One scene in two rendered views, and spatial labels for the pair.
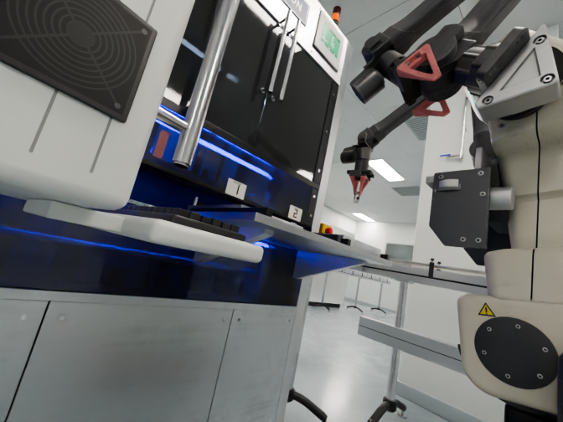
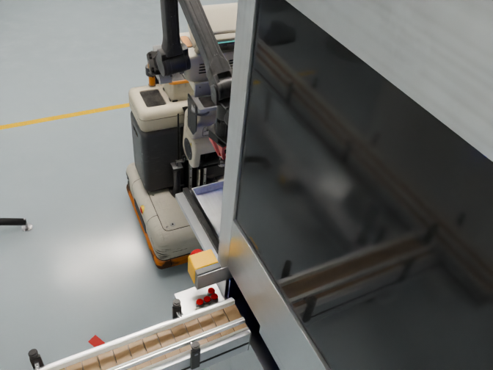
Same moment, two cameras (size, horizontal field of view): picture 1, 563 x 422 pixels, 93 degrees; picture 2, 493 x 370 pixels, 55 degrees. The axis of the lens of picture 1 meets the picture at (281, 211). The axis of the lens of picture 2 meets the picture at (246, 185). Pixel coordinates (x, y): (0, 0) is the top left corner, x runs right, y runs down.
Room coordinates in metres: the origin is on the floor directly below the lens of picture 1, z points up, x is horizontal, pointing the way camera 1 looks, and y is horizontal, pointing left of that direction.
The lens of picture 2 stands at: (2.20, 0.01, 2.08)
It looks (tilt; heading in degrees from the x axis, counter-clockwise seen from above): 42 degrees down; 191
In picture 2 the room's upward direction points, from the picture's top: 7 degrees clockwise
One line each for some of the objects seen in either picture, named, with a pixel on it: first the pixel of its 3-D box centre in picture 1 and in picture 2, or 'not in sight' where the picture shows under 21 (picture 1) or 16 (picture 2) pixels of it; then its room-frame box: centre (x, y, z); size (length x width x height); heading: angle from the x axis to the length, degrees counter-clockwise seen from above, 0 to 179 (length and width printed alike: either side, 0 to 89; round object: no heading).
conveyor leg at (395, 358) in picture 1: (396, 342); not in sight; (1.74, -0.87, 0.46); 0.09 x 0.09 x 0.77; 42
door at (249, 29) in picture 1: (223, 48); not in sight; (0.87, 0.34, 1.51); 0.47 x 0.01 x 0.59; 132
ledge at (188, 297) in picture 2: not in sight; (203, 307); (1.44, -0.22, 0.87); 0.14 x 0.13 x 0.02; 42
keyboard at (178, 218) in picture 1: (154, 218); not in sight; (0.54, 0.25, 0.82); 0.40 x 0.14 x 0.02; 50
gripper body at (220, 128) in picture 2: (361, 168); (224, 126); (1.06, -0.29, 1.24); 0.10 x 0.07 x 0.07; 57
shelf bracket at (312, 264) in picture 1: (326, 270); not in sight; (1.14, -0.24, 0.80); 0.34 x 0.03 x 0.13; 42
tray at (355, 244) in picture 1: (325, 243); (243, 214); (1.07, -0.20, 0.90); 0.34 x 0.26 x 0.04; 41
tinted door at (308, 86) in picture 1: (302, 112); not in sight; (1.17, 0.00, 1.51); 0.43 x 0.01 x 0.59; 132
